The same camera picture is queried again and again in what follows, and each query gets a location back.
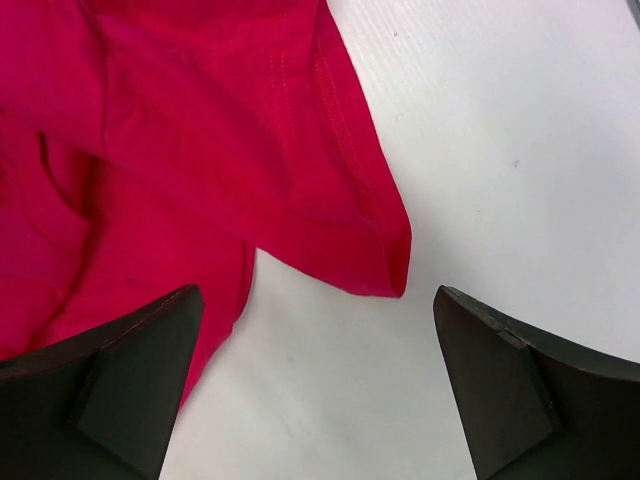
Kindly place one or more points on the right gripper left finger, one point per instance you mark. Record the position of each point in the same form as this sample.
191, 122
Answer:
101, 404

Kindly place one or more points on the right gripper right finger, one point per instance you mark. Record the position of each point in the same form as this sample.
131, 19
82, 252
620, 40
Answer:
534, 405

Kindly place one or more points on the bright red t shirt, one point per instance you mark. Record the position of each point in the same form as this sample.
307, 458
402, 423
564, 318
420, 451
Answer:
146, 145

